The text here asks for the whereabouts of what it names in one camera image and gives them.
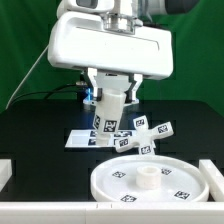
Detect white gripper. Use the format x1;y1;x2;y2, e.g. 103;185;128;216
48;11;173;102

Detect white round table top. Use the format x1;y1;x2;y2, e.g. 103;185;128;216
90;155;209;203

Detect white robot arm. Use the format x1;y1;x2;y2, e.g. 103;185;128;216
48;0;200;102

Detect white cross-shaped table base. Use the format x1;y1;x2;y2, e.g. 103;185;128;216
115;116;174;155

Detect white marker sheet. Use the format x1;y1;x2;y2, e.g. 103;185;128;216
65;129;136;148

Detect white left barrier block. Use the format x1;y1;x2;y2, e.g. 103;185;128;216
0;159;12;192

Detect white barrier block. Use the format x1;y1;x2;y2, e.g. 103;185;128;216
199;159;224;202
0;159;12;192

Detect white right barrier block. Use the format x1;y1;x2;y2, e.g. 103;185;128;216
199;159;224;202

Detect black cable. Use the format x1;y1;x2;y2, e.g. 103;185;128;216
6;83;84;109

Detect white camera cable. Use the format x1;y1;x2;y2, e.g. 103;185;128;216
5;43;50;110

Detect white front barrier rail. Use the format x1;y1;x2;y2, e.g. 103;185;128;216
0;202;224;224

